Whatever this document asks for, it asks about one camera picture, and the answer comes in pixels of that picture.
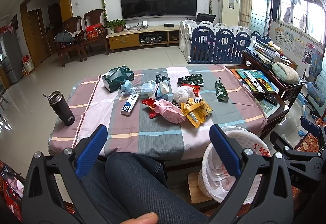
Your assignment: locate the dark green foil wrapper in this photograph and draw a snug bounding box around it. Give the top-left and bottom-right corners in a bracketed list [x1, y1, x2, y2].
[177, 74, 204, 86]

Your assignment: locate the grey green cushion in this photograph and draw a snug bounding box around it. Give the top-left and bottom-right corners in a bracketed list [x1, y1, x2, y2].
[272, 62, 300, 85]

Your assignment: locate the white blue toothpaste box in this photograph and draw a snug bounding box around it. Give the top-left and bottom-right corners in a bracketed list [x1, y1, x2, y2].
[121, 89, 141, 116]

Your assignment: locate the clear plastic bag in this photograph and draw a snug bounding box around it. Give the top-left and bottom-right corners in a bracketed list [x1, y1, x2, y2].
[116, 80, 156, 100]

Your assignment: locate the dark wooden side table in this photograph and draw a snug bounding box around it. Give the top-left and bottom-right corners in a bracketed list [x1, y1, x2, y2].
[226, 51, 304, 139]

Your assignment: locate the pink plastic bag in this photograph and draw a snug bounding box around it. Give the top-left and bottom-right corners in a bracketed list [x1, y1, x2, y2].
[154, 99, 186, 124]

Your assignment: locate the white crumpled plastic bag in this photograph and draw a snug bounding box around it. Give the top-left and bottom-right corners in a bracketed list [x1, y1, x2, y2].
[172, 86, 196, 104]

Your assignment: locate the white remote control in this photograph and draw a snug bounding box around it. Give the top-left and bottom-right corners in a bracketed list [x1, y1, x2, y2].
[244, 71, 265, 93]

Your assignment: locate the green tissue box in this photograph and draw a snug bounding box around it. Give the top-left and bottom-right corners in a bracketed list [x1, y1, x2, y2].
[102, 65, 134, 92]

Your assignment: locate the wooden chair with bag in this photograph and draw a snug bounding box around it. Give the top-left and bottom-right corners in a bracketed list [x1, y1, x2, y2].
[54, 16, 83, 68]

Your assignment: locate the white paper cup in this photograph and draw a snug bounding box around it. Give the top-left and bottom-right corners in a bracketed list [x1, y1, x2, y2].
[151, 80, 170, 101]

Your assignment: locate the black travel mug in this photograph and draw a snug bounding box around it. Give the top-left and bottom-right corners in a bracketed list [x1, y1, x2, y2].
[43, 91, 75, 126]

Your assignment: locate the green wafer snack bag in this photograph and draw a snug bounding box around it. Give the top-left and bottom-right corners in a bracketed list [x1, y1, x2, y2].
[215, 78, 229, 102]

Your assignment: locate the black remote control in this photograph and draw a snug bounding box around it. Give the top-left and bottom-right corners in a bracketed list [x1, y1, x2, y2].
[264, 93, 278, 106]

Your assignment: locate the blue child chair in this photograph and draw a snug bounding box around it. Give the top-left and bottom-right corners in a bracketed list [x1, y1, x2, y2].
[298, 48, 325, 118]

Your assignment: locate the yellow snack bag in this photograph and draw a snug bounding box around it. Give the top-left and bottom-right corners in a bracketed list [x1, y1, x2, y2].
[180, 98, 213, 128]

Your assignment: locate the light blue crumpled tissue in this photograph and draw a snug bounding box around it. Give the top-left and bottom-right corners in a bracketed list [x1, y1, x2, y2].
[119, 79, 132, 95]

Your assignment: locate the small dark green wrapper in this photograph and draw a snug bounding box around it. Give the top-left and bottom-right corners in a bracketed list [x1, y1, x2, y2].
[155, 74, 170, 83]

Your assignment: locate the colourful picture book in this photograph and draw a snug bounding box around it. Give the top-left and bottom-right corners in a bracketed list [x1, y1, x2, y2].
[235, 69, 276, 92]

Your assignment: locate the white standing air conditioner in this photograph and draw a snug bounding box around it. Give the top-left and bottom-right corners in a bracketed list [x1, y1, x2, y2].
[220, 0, 240, 26]

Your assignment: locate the potted green plant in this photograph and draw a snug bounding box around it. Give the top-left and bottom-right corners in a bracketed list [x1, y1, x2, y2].
[106, 19, 126, 33]

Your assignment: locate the white trash basket with liner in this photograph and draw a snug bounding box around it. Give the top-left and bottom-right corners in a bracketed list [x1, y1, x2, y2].
[197, 125, 272, 205]

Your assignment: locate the person's thumb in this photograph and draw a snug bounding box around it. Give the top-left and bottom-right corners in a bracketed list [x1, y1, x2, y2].
[120, 212, 159, 224]

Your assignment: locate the blue baby playpen fence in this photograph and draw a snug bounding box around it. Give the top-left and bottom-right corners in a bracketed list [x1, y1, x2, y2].
[179, 20, 271, 64]

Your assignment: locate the red cigarette box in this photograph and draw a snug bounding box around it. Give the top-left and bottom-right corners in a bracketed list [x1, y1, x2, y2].
[182, 83, 200, 97]

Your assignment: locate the wooden tv cabinet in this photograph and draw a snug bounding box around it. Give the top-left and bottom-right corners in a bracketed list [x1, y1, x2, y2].
[106, 25, 180, 51]

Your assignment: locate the red snack wrapper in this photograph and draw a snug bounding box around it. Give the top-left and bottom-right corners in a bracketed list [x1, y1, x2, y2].
[141, 98, 160, 119]

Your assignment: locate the wooden chair with red box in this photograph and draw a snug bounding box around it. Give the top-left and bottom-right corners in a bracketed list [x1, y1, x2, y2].
[81, 9, 109, 60]

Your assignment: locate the stack of books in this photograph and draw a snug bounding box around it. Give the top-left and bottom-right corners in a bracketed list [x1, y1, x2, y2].
[244, 36, 292, 66]

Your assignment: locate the plaid tablecloth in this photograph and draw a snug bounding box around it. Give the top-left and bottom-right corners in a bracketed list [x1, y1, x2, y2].
[49, 64, 268, 161]

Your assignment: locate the person's leg in jeans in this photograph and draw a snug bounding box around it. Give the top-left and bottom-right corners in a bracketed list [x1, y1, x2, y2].
[81, 152, 208, 223]

